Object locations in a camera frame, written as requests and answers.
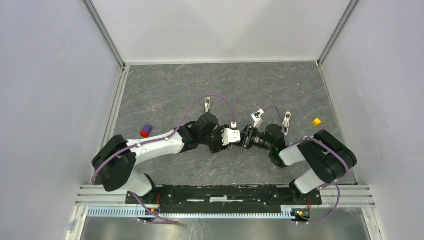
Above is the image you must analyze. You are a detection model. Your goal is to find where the purple and red block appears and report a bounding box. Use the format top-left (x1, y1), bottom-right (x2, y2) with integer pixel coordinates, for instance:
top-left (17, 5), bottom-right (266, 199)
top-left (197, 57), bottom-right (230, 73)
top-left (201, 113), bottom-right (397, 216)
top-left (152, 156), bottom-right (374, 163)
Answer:
top-left (139, 123), bottom-right (154, 138)

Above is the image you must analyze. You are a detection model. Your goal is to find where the white plastic hook piece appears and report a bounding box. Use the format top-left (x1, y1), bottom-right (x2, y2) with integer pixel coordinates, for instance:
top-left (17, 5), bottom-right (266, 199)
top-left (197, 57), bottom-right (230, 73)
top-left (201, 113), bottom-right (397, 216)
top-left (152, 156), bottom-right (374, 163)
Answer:
top-left (282, 111), bottom-right (292, 136)

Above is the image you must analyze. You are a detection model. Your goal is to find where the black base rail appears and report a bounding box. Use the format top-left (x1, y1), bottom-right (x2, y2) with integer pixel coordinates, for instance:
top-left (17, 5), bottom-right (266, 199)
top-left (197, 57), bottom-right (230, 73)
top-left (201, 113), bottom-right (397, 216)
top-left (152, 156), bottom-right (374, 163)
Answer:
top-left (141, 184), bottom-right (323, 214)

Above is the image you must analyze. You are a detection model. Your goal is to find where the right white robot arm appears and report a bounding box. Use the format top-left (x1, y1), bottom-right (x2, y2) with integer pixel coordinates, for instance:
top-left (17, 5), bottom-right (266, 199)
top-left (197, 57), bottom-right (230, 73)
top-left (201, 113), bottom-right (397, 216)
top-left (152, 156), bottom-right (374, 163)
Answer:
top-left (237, 124), bottom-right (358, 204)

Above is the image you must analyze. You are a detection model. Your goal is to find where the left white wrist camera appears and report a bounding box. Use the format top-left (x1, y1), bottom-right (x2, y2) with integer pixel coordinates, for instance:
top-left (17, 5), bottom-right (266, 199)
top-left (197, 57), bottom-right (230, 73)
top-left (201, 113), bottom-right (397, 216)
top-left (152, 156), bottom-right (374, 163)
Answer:
top-left (222, 121), bottom-right (241, 146)

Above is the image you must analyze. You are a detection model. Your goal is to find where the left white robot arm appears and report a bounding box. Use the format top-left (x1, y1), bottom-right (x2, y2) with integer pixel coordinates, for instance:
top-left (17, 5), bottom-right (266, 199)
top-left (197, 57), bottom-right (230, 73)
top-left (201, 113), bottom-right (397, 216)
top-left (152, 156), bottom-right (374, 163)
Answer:
top-left (92, 113), bottom-right (241, 204)

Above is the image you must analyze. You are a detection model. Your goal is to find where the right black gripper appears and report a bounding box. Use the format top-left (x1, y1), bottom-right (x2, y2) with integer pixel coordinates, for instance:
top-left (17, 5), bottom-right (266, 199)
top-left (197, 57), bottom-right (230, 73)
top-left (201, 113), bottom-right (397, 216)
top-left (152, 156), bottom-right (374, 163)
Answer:
top-left (233, 124), bottom-right (273, 152)

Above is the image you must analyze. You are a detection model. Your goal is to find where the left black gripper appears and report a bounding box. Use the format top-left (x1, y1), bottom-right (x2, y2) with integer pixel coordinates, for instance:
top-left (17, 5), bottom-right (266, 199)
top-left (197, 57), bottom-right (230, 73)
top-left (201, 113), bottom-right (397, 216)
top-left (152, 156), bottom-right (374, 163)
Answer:
top-left (199, 124), bottom-right (231, 155)

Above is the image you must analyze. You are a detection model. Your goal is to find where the yellow cube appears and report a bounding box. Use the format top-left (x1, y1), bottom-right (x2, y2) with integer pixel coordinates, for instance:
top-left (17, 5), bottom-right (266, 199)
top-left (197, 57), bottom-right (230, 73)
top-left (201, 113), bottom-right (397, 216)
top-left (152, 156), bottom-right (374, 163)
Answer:
top-left (312, 118), bottom-right (322, 127)

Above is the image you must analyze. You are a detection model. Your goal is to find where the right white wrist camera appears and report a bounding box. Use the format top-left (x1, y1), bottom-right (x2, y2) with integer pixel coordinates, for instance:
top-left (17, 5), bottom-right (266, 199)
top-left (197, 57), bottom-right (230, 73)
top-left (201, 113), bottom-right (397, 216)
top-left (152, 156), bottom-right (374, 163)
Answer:
top-left (250, 108), bottom-right (265, 128)

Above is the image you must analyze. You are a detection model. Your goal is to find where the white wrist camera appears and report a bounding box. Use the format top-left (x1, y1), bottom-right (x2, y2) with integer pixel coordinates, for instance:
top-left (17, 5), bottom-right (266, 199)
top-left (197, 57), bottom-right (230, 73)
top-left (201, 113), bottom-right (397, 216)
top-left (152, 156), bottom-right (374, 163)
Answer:
top-left (222, 121), bottom-right (241, 146)
top-left (250, 108), bottom-right (265, 128)

